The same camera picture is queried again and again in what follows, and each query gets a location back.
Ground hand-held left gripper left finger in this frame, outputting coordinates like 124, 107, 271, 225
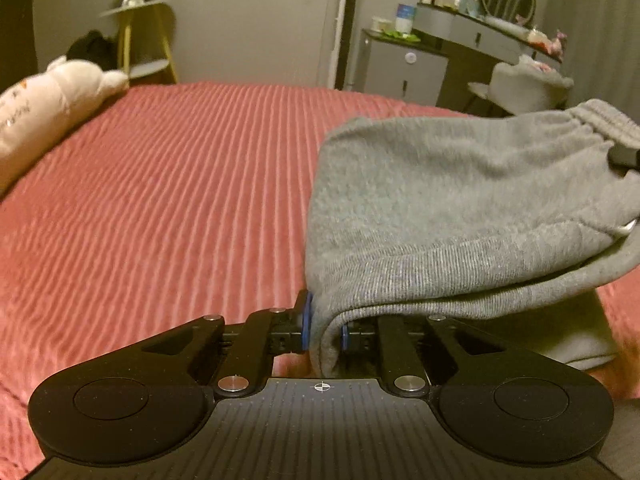
140, 289, 315, 399

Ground grey curtain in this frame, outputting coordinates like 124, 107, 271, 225
542, 0, 640, 126

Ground yellow two-tier side table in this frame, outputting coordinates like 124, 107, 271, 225
99, 1, 179, 85

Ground white tall standing unit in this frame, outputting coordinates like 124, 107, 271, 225
327, 0, 361, 92

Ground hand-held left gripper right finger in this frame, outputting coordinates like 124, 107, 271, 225
340, 314, 507, 397

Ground grey small cabinet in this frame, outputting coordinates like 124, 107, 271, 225
357, 29, 450, 107

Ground grey pants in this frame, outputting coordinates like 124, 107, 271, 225
304, 99, 640, 379

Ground pink ribbed bed blanket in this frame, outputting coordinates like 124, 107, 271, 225
0, 80, 640, 480

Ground black bag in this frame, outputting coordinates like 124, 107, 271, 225
66, 30, 121, 69

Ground grey vanity desk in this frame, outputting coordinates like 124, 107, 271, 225
415, 2, 564, 106

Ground white plush toy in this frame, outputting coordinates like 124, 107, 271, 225
0, 57, 130, 197

